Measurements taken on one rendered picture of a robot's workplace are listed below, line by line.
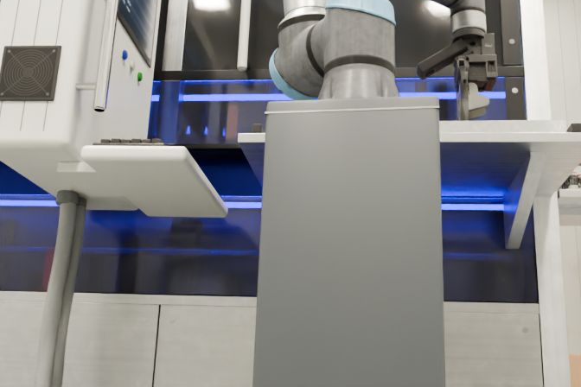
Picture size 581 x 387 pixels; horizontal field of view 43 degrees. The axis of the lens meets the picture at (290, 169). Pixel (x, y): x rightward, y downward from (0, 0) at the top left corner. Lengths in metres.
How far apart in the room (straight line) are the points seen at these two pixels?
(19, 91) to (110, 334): 0.69
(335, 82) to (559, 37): 9.03
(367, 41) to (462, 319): 0.83
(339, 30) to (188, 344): 0.93
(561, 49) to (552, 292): 8.33
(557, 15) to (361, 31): 9.14
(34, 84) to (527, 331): 1.20
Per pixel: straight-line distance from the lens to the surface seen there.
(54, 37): 1.52
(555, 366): 1.82
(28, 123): 1.46
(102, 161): 1.39
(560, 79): 9.88
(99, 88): 1.45
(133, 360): 1.87
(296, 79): 1.31
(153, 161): 1.36
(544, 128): 1.53
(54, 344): 1.69
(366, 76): 1.15
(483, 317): 1.80
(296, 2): 1.35
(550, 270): 1.85
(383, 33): 1.20
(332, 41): 1.20
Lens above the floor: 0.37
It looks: 17 degrees up
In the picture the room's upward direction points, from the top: 2 degrees clockwise
